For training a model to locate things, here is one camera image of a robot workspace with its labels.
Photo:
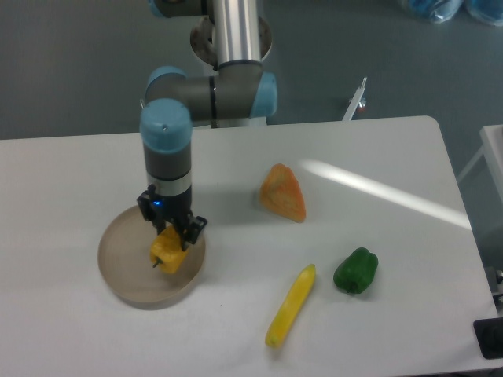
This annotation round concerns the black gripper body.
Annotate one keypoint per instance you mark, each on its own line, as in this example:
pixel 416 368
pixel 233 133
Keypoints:
pixel 175 210

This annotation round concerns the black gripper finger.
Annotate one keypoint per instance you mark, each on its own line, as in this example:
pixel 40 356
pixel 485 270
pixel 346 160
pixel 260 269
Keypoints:
pixel 190 230
pixel 150 204

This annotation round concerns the yellow bell pepper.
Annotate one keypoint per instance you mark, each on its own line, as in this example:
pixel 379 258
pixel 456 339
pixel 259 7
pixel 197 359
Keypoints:
pixel 166 252

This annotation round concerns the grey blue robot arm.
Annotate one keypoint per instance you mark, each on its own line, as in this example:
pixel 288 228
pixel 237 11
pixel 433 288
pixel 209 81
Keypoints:
pixel 173 102

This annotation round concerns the beige round plate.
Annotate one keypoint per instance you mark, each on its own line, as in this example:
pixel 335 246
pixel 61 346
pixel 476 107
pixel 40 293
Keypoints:
pixel 124 263

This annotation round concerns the green bell pepper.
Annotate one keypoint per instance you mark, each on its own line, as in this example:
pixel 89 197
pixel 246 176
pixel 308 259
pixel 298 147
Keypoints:
pixel 356 273

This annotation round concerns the orange triangular pastry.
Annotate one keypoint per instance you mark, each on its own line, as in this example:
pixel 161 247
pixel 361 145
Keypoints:
pixel 281 194

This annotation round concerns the yellow corn cob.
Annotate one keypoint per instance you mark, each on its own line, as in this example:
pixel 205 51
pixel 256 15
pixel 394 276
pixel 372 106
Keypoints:
pixel 290 308

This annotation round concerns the white side table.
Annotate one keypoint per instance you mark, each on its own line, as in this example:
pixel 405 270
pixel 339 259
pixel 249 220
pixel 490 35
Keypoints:
pixel 490 150

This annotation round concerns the black device at edge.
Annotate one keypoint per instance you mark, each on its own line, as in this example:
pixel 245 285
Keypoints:
pixel 489 336

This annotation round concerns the blue plastic bag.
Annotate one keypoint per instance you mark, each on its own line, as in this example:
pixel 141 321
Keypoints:
pixel 432 11
pixel 486 11

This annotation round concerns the white right base bracket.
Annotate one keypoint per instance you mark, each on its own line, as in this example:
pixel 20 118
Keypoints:
pixel 356 102

